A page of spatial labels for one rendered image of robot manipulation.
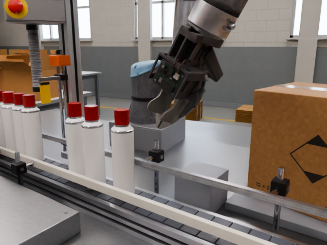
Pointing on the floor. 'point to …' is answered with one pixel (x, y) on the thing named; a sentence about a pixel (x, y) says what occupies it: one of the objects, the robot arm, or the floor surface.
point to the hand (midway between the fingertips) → (163, 122)
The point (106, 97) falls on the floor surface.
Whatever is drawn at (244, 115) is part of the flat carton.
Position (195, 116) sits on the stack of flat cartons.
